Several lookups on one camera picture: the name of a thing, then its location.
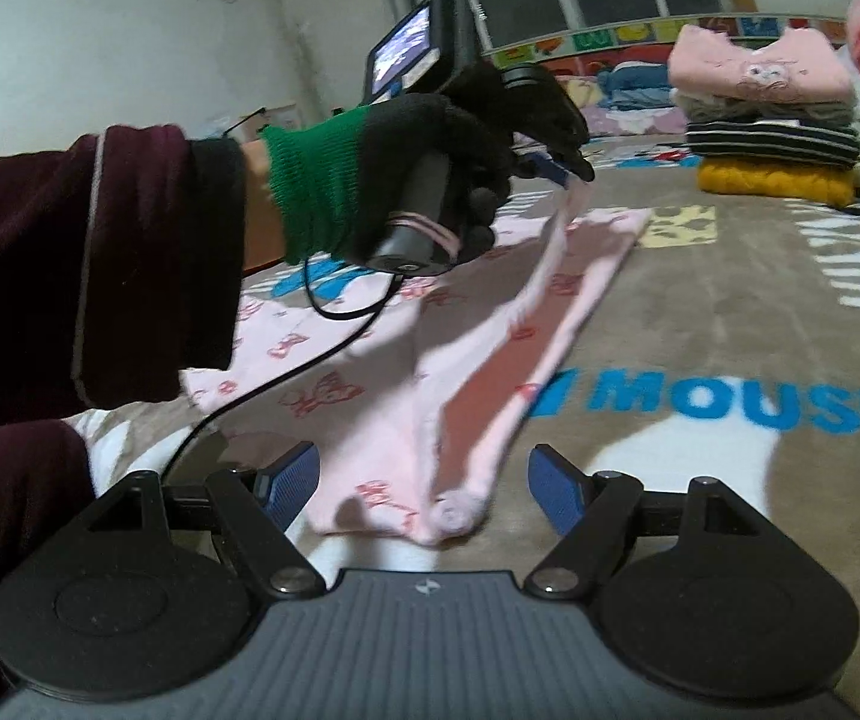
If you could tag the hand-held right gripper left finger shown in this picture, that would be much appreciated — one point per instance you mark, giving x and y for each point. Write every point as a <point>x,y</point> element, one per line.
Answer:
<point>291,484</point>

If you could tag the person's left forearm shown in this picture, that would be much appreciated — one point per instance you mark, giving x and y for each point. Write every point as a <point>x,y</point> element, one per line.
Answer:
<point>62,255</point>

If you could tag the pink printed pants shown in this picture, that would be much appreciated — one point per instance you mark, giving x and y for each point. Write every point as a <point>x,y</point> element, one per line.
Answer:
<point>370,360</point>

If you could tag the person's maroon clothing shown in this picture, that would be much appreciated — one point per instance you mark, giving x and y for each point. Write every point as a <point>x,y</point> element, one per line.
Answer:
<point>9,540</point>

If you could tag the orange patterned pillow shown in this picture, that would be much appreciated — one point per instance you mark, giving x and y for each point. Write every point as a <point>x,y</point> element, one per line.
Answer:
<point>580,94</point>

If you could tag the light grey folded garment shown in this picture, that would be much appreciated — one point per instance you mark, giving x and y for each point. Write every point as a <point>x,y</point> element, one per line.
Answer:
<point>760,114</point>

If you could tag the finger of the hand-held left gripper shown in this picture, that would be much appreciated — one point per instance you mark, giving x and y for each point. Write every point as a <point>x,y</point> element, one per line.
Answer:
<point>550,165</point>

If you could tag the yellow knit sweater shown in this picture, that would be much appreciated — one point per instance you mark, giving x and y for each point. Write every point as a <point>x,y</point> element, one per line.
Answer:
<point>775,181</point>

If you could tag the cartoon printed blanket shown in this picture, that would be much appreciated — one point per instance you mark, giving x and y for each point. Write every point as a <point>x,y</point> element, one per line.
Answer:
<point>700,330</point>

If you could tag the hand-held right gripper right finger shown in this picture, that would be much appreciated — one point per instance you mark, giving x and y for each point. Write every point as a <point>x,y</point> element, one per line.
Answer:
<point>561,491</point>

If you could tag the colourful headboard panel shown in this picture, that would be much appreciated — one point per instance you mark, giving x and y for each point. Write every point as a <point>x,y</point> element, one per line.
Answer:
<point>625,37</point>

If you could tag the black white striped garment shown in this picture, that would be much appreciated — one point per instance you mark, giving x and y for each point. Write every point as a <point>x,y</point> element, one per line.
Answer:
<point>775,144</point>

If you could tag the pink cartoon folded top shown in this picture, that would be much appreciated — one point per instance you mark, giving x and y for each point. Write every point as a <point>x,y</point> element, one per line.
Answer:
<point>760,67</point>

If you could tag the person's left hand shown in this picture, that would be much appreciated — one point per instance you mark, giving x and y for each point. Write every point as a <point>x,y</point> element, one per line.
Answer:
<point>370,165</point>

